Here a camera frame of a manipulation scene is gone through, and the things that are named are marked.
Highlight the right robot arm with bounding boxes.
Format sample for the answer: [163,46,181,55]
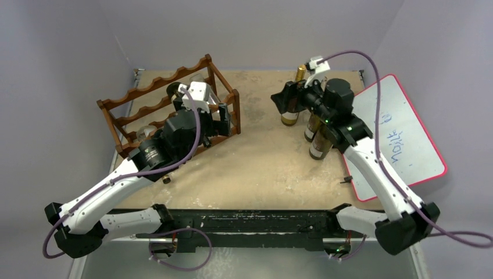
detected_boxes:
[270,78,440,255]

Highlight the short clear glass in rack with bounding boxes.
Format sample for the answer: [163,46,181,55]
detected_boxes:
[136,125,157,142]

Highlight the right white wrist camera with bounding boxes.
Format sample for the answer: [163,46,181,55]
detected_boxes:
[304,56,331,88]

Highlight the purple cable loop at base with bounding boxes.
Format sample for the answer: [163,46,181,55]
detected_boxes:
[148,227,213,271]

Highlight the small black-capped bottle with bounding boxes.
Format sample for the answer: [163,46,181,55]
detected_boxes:
[162,175,171,184]

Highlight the clear bottle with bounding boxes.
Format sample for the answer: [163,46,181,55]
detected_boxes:
[190,74,220,105]

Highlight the pink-framed whiteboard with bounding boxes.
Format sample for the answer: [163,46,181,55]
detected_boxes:
[353,74,448,186]

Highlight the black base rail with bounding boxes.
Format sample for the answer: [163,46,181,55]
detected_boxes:
[108,208,386,253]

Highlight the black whiteboard clip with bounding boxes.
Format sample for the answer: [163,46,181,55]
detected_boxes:
[340,176,353,184]

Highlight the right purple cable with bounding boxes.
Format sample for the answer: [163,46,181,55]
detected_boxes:
[317,50,493,249]

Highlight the wooden wine rack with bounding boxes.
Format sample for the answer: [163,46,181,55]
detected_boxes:
[97,54,241,158]

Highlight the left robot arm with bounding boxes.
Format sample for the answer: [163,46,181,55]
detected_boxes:
[45,103,231,259]

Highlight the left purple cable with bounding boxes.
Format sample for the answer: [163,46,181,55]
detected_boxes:
[42,88,202,259]

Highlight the dark green bottle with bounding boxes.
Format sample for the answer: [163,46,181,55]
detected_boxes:
[304,113,321,142]

